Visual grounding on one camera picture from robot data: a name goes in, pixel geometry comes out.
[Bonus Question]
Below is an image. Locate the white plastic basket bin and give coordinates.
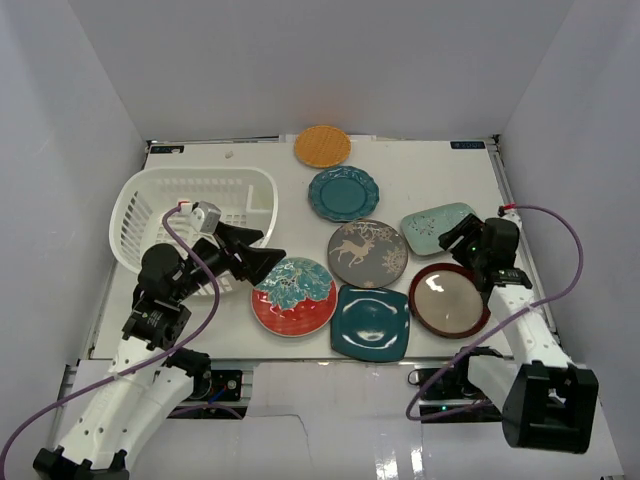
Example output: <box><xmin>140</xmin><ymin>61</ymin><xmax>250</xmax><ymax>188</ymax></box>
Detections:
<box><xmin>109</xmin><ymin>167</ymin><xmax>279</xmax><ymax>274</ymax></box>

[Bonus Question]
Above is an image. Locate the right blue table label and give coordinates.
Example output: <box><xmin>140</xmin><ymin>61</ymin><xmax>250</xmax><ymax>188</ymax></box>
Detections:
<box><xmin>450</xmin><ymin>140</ymin><xmax>486</xmax><ymax>150</ymax></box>

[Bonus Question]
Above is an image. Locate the teal scalloped round plate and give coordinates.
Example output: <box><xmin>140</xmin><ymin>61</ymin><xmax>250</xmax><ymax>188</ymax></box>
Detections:
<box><xmin>308</xmin><ymin>166</ymin><xmax>380</xmax><ymax>223</ymax></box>

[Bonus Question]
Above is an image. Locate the orange woven round plate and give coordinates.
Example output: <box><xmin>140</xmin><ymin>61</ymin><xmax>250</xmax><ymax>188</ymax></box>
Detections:
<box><xmin>294</xmin><ymin>125</ymin><xmax>351</xmax><ymax>169</ymax></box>

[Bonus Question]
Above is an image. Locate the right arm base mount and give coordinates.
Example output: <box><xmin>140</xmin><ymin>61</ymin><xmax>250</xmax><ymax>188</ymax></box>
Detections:
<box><xmin>418</xmin><ymin>372</ymin><xmax>502</xmax><ymax>424</ymax></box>

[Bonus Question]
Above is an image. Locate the red teal floral plate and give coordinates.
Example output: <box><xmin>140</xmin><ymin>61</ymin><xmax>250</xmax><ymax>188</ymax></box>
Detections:
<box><xmin>250</xmin><ymin>257</ymin><xmax>338</xmax><ymax>338</ymax></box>

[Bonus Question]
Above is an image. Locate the dark teal square plate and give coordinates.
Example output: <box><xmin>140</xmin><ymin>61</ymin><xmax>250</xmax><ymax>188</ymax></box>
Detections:
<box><xmin>330</xmin><ymin>285</ymin><xmax>410</xmax><ymax>363</ymax></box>

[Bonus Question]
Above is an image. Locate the blue table label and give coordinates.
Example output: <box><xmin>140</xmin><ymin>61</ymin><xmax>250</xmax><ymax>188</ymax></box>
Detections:
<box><xmin>149</xmin><ymin>145</ymin><xmax>184</xmax><ymax>154</ymax></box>
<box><xmin>450</xmin><ymin>140</ymin><xmax>486</xmax><ymax>150</ymax></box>

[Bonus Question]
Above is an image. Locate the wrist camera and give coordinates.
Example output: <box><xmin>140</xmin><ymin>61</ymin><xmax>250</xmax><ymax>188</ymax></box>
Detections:
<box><xmin>498</xmin><ymin>203</ymin><xmax>522</xmax><ymax>229</ymax></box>
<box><xmin>178</xmin><ymin>201</ymin><xmax>221</xmax><ymax>235</ymax></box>

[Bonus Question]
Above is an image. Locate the red rimmed beige plate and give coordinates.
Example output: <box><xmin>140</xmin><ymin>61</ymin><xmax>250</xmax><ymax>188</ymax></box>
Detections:
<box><xmin>409</xmin><ymin>263</ymin><xmax>490</xmax><ymax>339</ymax></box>

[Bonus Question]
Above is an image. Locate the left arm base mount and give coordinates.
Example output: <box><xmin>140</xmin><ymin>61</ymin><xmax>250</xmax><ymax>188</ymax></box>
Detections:
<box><xmin>169</xmin><ymin>369</ymin><xmax>247</xmax><ymax>420</ymax></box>

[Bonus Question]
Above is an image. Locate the grey reindeer round plate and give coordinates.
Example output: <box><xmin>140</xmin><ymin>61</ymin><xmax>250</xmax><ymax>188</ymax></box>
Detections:
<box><xmin>327</xmin><ymin>219</ymin><xmax>409</xmax><ymax>289</ymax></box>

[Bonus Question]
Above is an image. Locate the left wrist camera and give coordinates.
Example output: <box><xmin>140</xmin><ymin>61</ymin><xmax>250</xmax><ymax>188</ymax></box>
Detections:
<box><xmin>178</xmin><ymin>201</ymin><xmax>221</xmax><ymax>235</ymax></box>

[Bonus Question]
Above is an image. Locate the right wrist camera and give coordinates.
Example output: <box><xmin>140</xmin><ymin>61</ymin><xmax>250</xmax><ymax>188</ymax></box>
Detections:
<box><xmin>498</xmin><ymin>203</ymin><xmax>522</xmax><ymax>229</ymax></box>

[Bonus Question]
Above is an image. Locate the left blue table label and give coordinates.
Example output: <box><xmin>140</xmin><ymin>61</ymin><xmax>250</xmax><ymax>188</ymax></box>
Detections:
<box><xmin>149</xmin><ymin>145</ymin><xmax>184</xmax><ymax>154</ymax></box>

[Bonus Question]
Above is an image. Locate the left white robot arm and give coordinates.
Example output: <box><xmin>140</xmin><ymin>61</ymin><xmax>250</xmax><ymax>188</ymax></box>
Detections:
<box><xmin>33</xmin><ymin>223</ymin><xmax>286</xmax><ymax>479</ymax></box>

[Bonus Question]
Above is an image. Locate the light green rectangular plate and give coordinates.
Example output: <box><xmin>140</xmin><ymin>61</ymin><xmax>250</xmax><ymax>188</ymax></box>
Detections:
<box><xmin>400</xmin><ymin>202</ymin><xmax>476</xmax><ymax>256</ymax></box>

